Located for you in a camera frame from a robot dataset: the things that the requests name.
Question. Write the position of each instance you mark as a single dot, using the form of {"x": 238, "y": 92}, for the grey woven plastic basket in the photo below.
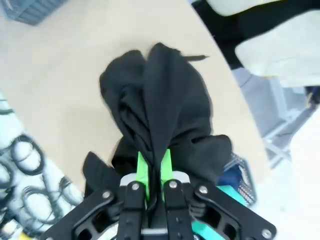
{"x": 246, "y": 182}
{"x": 30, "y": 12}

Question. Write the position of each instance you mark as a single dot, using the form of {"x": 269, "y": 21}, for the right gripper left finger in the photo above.
{"x": 133, "y": 207}

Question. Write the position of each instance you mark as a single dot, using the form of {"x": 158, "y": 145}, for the white table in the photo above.
{"x": 305, "y": 175}

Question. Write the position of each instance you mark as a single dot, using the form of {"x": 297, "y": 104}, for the navy blue garment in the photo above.
{"x": 230, "y": 177}

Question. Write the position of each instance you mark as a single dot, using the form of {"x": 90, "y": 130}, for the black garment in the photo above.
{"x": 162, "y": 100}

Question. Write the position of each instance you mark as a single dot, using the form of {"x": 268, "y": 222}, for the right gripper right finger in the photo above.
{"x": 175, "y": 207}

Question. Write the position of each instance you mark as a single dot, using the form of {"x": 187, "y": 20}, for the person in beige coat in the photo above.
{"x": 275, "y": 50}

